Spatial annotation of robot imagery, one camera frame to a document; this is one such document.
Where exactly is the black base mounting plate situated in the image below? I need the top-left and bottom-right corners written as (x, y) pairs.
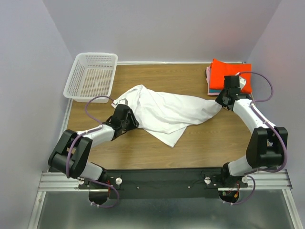
top-left (77, 167), bottom-right (248, 200)

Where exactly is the white plastic laundry basket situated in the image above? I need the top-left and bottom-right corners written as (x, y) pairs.
top-left (63, 52), bottom-right (118, 103)

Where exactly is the orange folded t shirt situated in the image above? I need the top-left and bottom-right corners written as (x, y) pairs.
top-left (209, 59), bottom-right (252, 90)

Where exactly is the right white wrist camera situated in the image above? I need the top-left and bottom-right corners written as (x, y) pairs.
top-left (239, 75), bottom-right (246, 92)

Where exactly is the teal folded t shirt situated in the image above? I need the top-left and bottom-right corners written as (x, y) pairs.
top-left (208, 88), bottom-right (221, 94)

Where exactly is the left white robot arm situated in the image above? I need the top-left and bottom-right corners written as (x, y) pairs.
top-left (48, 104), bottom-right (139, 188)

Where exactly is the left aluminium side rail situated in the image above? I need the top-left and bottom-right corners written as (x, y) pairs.
top-left (52, 99), bottom-right (73, 164)

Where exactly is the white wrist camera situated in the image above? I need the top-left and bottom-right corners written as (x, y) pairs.
top-left (239, 75), bottom-right (246, 92)
top-left (112, 98), bottom-right (128, 107)

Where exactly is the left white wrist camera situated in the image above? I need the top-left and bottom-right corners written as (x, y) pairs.
top-left (112, 98), bottom-right (128, 107)

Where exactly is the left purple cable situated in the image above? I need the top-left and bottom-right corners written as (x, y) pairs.
top-left (65, 95), bottom-right (120, 208)

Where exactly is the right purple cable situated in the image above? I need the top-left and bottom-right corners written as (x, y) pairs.
top-left (223, 72), bottom-right (288, 206)

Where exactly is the white t shirt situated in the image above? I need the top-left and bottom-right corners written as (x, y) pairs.
top-left (112, 85), bottom-right (222, 147)

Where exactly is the purple cable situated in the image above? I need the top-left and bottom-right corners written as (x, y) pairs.
top-left (223, 72), bottom-right (288, 206)
top-left (65, 95), bottom-right (120, 208)

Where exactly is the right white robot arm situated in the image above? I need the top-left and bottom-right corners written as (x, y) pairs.
top-left (216, 73), bottom-right (288, 187)

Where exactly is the aluminium frame rail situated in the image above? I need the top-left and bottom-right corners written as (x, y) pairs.
top-left (38, 171), bottom-right (292, 192)

